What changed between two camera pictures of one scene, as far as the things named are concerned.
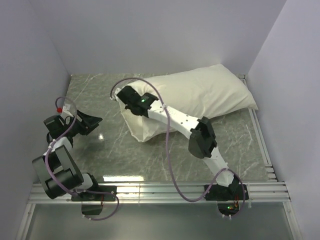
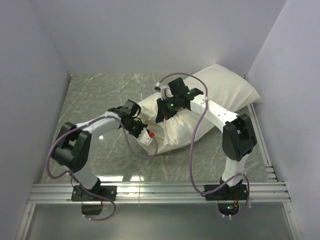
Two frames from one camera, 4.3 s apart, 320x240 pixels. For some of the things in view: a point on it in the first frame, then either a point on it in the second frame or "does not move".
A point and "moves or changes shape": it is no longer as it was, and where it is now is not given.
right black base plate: (232, 192) does not move
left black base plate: (94, 196) does not move
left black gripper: (88, 124) -> (143, 126)
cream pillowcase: (202, 92) moves or changes shape
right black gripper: (126, 107) -> (162, 113)
